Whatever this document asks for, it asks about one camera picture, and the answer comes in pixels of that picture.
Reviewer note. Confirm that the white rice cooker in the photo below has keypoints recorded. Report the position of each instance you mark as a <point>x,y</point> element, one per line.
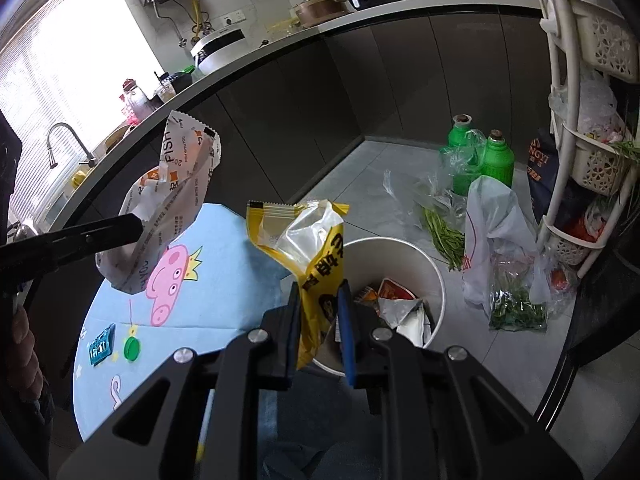
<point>220,47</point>

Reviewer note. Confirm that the person's left forearm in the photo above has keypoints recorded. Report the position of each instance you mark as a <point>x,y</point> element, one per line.
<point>25,435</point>

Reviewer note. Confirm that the white wall outlet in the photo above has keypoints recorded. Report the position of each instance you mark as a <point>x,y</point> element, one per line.
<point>233,18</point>

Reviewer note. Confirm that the clear glass bowl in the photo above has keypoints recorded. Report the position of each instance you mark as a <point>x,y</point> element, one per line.
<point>284,26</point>

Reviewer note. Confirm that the clear plastic cup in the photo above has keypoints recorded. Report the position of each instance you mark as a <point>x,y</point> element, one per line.
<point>164,92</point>

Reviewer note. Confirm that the white window blind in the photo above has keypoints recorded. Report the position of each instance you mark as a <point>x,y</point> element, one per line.
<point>75,60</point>

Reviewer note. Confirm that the white basket rack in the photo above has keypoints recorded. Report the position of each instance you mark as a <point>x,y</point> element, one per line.
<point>567,85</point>

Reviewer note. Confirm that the dark kitchen base cabinets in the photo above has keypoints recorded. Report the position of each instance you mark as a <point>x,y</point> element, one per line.
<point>350,100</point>

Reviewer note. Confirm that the white printed snack wrapper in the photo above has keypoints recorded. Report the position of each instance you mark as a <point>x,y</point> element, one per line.
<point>170,195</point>

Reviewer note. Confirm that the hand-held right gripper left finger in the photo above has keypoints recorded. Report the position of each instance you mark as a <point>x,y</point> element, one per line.
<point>291,355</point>

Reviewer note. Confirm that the bag of leafy greens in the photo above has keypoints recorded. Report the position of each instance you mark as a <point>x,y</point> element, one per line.
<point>515,310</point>

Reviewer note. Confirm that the small blue wrapper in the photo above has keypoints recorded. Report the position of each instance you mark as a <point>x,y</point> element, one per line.
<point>101,345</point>

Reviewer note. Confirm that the small yellow object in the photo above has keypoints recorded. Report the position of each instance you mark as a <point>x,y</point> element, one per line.
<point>80,180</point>

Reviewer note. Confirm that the dark blue bag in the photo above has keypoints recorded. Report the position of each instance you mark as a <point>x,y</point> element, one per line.
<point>542,180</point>

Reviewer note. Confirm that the white plastic bag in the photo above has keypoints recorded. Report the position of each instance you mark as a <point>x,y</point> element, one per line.
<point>487,220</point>

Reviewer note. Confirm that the clear bottle with red cap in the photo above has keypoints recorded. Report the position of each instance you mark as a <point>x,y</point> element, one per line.
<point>134,95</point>

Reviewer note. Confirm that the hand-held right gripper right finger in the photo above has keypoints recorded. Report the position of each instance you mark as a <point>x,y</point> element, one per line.
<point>347,340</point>

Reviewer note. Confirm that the yellow snack wrapper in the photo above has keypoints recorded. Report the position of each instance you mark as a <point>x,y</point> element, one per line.
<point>320,280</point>

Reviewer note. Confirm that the steel kitchen faucet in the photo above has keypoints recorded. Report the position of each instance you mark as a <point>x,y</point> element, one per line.
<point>85,152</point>

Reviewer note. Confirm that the white paper bucket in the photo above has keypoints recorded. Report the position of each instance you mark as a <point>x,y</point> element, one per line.
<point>400,260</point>

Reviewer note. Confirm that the green bottle cap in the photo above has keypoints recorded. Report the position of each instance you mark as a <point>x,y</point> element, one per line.
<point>131,349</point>

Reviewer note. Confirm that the clear bag with green stalks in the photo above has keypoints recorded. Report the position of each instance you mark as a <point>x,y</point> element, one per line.
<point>442,232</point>

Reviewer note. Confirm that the blue cartoon tablecloth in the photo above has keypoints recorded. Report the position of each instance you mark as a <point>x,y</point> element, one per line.
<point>225,300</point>

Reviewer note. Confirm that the crumpled plastic bag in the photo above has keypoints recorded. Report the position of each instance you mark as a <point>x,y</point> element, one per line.
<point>590,105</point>

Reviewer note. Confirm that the green plastic bottle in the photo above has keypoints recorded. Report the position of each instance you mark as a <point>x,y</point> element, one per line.
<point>460,140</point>
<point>497,160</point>

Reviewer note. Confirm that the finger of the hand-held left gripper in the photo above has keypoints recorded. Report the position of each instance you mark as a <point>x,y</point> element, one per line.
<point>95,235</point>

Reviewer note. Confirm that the dark pot with green lid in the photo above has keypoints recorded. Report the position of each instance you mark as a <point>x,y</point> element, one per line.
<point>177,79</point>

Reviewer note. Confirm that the bamboo steamer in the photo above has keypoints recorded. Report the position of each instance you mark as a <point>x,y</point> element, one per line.
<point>117,139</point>

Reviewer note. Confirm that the person's left hand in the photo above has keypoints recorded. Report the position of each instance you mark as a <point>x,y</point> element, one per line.
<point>25,350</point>

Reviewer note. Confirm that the brown cooking pot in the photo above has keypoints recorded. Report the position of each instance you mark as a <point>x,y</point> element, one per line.
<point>320,10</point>

